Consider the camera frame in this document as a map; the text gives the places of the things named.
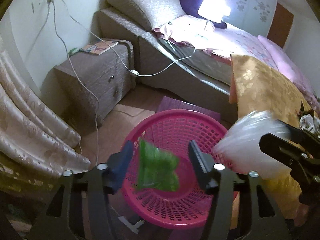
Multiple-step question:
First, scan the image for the clear plastic bag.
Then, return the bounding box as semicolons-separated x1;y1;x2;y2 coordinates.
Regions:
213;111;290;179

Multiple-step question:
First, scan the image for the green plastic wrapper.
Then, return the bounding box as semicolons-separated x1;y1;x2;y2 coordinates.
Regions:
136;140;180;192

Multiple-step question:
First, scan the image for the pink plastic laundry basket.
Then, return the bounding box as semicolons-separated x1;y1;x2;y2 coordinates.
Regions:
121;109;232;230

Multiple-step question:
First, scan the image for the beige patterned curtain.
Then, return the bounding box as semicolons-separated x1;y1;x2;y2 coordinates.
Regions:
1;44;91;199

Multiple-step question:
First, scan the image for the golden floral bedspread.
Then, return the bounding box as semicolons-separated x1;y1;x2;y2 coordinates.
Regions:
229;54;311;219

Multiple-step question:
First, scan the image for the folded pink quilt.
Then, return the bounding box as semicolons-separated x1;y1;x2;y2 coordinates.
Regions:
258;35;319;114

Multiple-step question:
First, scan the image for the purple floor mat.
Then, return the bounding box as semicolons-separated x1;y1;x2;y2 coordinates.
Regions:
156;96;221;122

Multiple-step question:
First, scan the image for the brown wooden door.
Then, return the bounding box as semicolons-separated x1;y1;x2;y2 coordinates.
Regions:
267;3;294;48

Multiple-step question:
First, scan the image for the colourful book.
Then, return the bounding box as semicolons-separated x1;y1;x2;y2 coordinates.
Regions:
79;40;119;56

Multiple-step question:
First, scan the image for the green small object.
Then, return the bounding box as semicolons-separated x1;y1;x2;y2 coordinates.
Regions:
68;48;79;57

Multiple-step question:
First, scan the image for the floral pink bed sheet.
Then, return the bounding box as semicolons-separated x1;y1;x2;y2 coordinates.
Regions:
153;15;276;68

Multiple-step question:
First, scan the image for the floral sliding wardrobe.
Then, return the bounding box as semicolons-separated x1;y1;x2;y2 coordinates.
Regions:
223;0;278;36

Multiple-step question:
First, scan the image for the glowing white table lamp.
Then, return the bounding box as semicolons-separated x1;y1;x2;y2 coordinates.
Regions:
197;0;231;29

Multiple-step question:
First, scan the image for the grey patterned pillow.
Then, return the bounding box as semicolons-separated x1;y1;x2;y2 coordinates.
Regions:
106;0;185;31

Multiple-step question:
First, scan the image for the dark purple plush toy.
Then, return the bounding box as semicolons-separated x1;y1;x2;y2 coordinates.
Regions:
178;0;228;29

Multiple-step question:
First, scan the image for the grey upholstered bed frame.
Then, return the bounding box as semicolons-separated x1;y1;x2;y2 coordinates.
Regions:
95;7;230;101

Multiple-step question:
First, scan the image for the white lamp power cable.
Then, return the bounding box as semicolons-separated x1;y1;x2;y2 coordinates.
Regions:
46;0;198;165

